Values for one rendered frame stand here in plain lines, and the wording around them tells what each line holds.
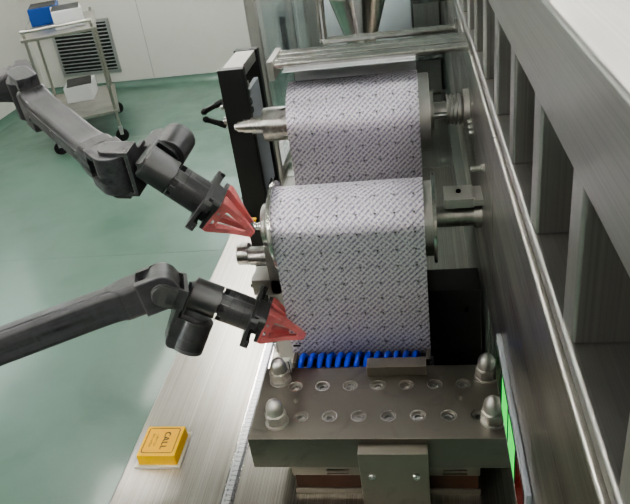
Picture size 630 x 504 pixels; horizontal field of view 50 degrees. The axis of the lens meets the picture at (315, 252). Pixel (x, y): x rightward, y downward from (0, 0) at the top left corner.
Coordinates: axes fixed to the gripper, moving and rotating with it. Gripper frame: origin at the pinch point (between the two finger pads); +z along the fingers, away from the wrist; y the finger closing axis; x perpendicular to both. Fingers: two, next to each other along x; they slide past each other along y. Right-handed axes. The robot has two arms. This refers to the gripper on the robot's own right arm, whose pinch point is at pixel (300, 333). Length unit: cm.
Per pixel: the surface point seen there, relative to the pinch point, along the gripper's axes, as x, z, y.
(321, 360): -1.3, 4.6, 3.2
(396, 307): 12.1, 12.2, 0.3
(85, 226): -182, -110, -253
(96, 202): -186, -115, -286
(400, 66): 37, 1, -41
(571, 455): 44, 11, 57
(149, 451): -25.6, -16.7, 12.5
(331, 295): 9.7, 1.8, 0.3
